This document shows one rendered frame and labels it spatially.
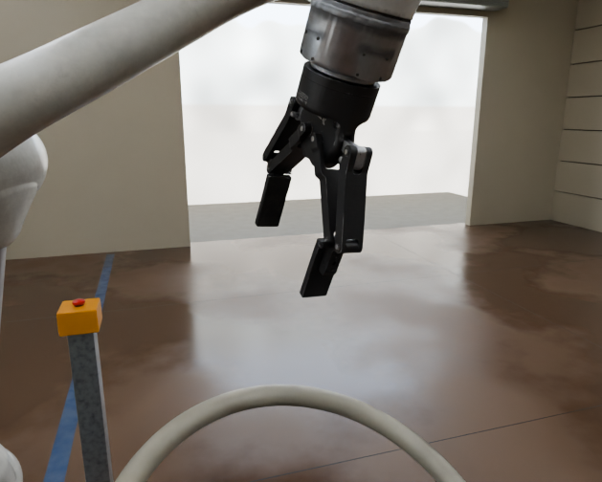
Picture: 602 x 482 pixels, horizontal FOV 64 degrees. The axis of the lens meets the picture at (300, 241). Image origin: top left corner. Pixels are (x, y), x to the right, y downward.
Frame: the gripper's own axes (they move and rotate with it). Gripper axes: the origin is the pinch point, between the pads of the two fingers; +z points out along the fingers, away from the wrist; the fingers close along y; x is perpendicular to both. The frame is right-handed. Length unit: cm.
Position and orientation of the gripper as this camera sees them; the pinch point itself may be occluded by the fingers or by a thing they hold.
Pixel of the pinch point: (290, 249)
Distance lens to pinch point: 55.7
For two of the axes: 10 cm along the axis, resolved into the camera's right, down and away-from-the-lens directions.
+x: 8.8, -0.2, 4.8
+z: -2.6, 8.3, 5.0
